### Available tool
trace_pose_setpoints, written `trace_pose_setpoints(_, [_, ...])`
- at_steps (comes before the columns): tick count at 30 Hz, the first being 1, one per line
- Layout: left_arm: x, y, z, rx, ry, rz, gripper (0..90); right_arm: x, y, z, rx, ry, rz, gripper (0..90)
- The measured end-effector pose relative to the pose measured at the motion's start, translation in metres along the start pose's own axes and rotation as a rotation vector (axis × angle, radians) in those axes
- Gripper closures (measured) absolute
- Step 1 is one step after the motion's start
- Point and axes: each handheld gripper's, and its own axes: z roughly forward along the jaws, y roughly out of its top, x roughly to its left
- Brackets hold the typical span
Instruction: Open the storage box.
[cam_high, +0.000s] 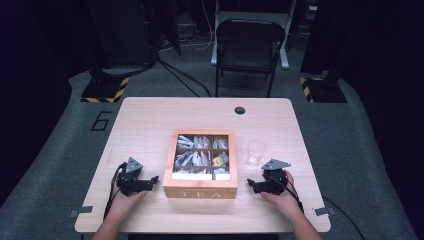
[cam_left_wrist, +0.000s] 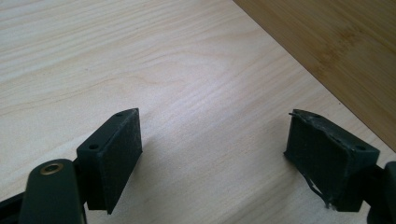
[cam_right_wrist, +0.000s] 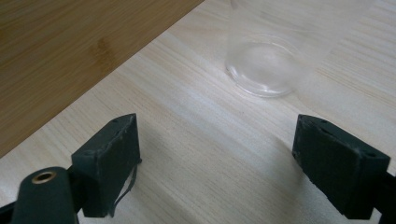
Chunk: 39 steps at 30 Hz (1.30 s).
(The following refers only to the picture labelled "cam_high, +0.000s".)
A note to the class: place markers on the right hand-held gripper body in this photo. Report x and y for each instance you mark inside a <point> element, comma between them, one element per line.
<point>275,180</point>

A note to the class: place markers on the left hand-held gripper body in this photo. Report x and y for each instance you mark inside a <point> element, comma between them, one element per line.
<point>131,181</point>

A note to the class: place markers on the clear glass cup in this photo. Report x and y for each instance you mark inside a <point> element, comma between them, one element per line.
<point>256,154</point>

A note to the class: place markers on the wooden tea box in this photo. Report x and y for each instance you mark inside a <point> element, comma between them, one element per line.
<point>200,191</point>

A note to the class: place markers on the person's right hand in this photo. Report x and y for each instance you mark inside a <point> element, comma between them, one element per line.
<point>285,201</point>

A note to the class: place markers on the person's left hand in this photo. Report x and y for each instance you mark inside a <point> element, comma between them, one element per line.
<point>123,204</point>

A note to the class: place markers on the pile of tea bags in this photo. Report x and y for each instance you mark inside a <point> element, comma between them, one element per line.
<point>200,158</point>

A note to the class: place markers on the grey table edge clip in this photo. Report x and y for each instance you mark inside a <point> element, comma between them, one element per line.
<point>324,211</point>
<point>81,211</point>

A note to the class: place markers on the black table grommet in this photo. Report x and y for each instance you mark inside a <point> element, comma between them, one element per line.
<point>240,110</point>

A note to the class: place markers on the striped black stand base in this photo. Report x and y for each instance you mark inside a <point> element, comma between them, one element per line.
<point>103,90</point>
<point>325,90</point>

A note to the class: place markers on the black folding chair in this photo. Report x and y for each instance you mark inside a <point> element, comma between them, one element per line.
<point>248,50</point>

